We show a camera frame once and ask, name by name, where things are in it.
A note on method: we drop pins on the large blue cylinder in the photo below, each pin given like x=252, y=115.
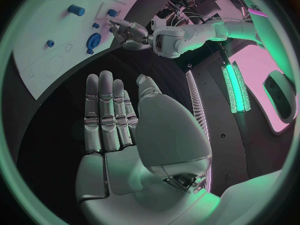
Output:
x=76, y=10

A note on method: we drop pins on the small blue peg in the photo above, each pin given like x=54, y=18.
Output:
x=90, y=51
x=95, y=25
x=50, y=43

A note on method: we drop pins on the blue plug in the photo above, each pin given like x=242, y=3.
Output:
x=112, y=12

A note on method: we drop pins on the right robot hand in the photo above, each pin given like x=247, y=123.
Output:
x=168, y=135

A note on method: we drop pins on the blue gear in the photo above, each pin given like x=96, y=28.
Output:
x=94, y=40

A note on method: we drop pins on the white task board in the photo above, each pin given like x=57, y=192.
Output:
x=46, y=22

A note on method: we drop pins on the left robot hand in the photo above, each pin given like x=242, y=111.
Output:
x=132, y=31

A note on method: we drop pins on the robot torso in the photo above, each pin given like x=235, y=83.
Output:
x=234, y=146

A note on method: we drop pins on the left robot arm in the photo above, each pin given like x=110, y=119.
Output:
x=199, y=32

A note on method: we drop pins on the glowing light bar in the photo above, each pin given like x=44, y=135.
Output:
x=235, y=87

